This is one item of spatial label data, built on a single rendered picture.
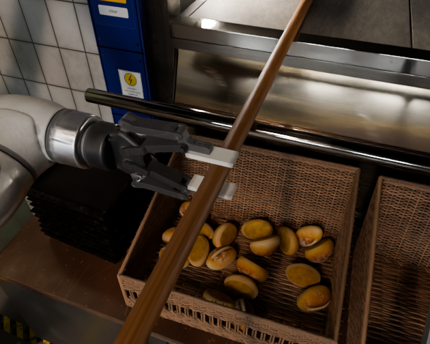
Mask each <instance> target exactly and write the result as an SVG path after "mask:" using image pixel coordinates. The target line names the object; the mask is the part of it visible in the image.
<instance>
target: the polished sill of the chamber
mask: <svg viewBox="0 0 430 344"><path fill-rule="evenodd" d="M170 28H171V37H172V38H179V39H185V40H192V41H198V42H206V43H210V44H219V45H223V46H232V47H237V48H245V49H250V50H255V51H263V52H268V53H272V52H273V50H274V49H275V47H276V45H277V44H278V41H279V40H280V38H281V36H282V34H283V32H284V30H279V29H270V28H265V27H255V26H250V25H241V24H235V23H226V22H220V21H215V20H206V19H200V18H191V17H185V16H178V17H177V18H176V19H175V20H173V21H172V22H171V23H170ZM286 55H289V56H294V57H302V58H307V59H316V60H320V61H329V62H334V63H341V64H347V65H351V66H360V67H365V68H373V69H378V70H386V71H391V72H399V73H404V74H412V75H417V76H426V77H430V51H427V50H422V49H417V48H407V47H402V46H393V45H387V44H378V43H372V42H363V41H357V40H348V39H343V38H334V37H328V36H323V35H314V34H308V33H299V32H297V34H296V36H295V38H294V39H293V42H292V44H291V46H290V48H289V50H288V52H287V54H286Z"/></svg>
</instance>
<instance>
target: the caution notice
mask: <svg viewBox="0 0 430 344"><path fill-rule="evenodd" d="M118 71H119V78H120V82H121V89H122V93H123V95H127V96H133V97H137V98H143V99H144V97H143V88H142V82H141V74H140V73H137V72H130V71H126V70H119V69H118Z"/></svg>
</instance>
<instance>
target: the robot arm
mask: <svg viewBox="0 0 430 344"><path fill-rule="evenodd" d="M138 134H144V135H138ZM186 150H187V152H186ZM156 152H181V153H182V155H184V154H185V155H186V157H187V158H192V159H195V160H200V161H204V162H209V163H212V164H218V165H221V166H224V167H230V168H232V167H233V166H234V164H235V162H236V160H237V158H238V156H239V152H237V151H233V150H230V149H224V148H221V147H215V146H213V143H210V142H208V141H202V140H199V139H194V138H192V137H191V136H190V135H189V133H188V126H187V125H186V124H180V123H175V122H171V121H162V120H158V119H150V118H146V117H140V116H138V115H135V114H134V113H131V112H129V111H128V112H127V113H126V114H125V115H124V116H123V117H122V118H121V119H120V120H119V121H118V124H114V123H111V122H107V121H104V120H103V119H102V118H101V117H100V116H98V115H94V114H91V113H85V112H81V111H78V110H75V109H67V108H66V107H64V106H62V105H60V104H59V103H57V102H53V101H51V100H47V99H44V98H39V97H35V96H26V95H20V94H3V95H0V230H2V228H4V226H5V225H6V224H7V223H8V221H9V220H10V219H11V217H13V215H14V214H15V213H16V211H17V210H18V208H19V207H20V205H21V204H22V202H23V201H24V200H25V197H26V196H27V193H28V192H29V189H30V188H31V186H32V185H33V183H34V182H35V181H36V180H37V179H38V178H39V176H40V175H41V174H43V172H45V170H47V169H48V168H50V167H51V166H53V165H54V164H55V163H56V162H58V163H60V164H67V165H70V166H73V167H78V168H81V169H90V168H92V167H95V168H99V169H104V170H106V171H112V170H116V169H121V170H122V171H124V172H126V173H128V174H130V175H131V177H132V179H133V181H132V183H131V186H132V187H134V188H146V189H148V190H153V191H155V192H159V193H162V194H164V195H168V196H171V197H175V198H178V199H181V200H186V198H187V196H188V195H189V193H190V192H194V193H196V191H197V189H198V187H199V185H200V184H201V182H202V180H203V178H204V176H201V175H196V174H195V175H194V176H193V177H190V176H188V175H185V174H183V173H181V172H179V171H177V170H175V169H173V168H171V167H168V166H167V165H165V164H162V163H161V162H158V159H157V158H155V157H153V156H151V155H150V153H156ZM185 152H186V153H185ZM148 164H149V165H148ZM147 165H148V166H147ZM184 183H185V184H184ZM236 188H237V184H232V183H229V182H225V183H224V184H223V187H222V188H221V190H220V192H219V194H218V196H217V197H220V198H223V199H228V200H232V198H233V195H234V193H235V190H236Z"/></svg>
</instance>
